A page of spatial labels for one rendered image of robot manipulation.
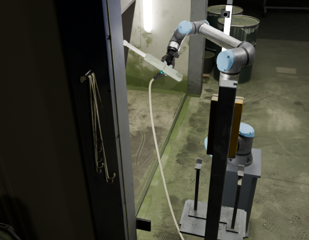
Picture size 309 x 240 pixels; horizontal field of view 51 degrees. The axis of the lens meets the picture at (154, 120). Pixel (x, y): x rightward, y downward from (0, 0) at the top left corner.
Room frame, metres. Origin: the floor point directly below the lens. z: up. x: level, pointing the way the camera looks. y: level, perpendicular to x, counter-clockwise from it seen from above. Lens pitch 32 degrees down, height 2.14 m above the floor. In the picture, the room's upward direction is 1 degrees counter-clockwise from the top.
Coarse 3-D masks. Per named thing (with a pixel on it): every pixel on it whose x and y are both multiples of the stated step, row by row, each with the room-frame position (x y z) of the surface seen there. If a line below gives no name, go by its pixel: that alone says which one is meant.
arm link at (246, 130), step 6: (240, 126) 1.85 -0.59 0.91; (246, 126) 1.86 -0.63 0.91; (240, 132) 1.78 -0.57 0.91; (246, 132) 1.78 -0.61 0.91; (252, 132) 1.79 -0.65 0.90; (240, 138) 1.77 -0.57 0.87; (246, 138) 1.77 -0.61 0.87; (252, 138) 1.79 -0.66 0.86; (240, 144) 1.75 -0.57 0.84; (246, 144) 1.76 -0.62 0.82; (240, 150) 1.77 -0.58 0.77; (246, 150) 1.77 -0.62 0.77
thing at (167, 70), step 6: (126, 42) 2.07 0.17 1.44; (132, 48) 2.07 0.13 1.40; (144, 54) 2.08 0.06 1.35; (150, 54) 2.10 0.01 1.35; (144, 60) 2.09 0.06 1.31; (150, 60) 2.07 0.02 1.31; (156, 60) 2.08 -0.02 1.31; (156, 66) 2.08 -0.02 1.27; (162, 66) 2.08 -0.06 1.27; (168, 66) 2.10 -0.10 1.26; (168, 72) 2.07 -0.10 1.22; (174, 72) 2.09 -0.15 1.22; (156, 78) 2.19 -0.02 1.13; (174, 78) 2.09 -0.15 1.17; (180, 78) 2.08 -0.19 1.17
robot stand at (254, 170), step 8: (256, 152) 1.91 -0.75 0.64; (256, 160) 1.81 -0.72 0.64; (232, 168) 1.74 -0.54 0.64; (248, 168) 1.73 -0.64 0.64; (256, 168) 1.73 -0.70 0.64; (232, 176) 1.72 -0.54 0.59; (248, 176) 1.69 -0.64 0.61; (256, 176) 1.66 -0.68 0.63; (232, 184) 1.71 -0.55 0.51; (248, 184) 1.68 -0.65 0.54; (224, 192) 1.73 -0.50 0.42; (232, 192) 1.71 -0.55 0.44; (240, 192) 1.70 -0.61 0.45; (248, 192) 1.68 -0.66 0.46; (224, 200) 1.72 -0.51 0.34; (232, 200) 1.71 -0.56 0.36; (240, 200) 1.69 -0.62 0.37; (248, 200) 1.68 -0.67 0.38; (240, 208) 1.69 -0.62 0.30; (248, 208) 1.68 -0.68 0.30; (248, 216) 1.69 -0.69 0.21; (248, 224) 1.70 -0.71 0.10; (248, 232) 1.69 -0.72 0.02
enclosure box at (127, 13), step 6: (120, 0) 2.34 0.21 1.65; (126, 0) 2.36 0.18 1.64; (132, 0) 2.42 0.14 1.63; (126, 6) 2.24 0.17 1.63; (132, 6) 2.56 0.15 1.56; (126, 12) 2.57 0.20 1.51; (132, 12) 2.56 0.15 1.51; (126, 18) 2.57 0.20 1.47; (132, 18) 2.56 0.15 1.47; (126, 24) 2.57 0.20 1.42; (132, 24) 2.56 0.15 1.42; (126, 30) 2.57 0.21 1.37; (126, 36) 2.57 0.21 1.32; (126, 48) 2.57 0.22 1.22; (126, 54) 2.57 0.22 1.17; (126, 60) 2.58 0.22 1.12; (126, 66) 2.58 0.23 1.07
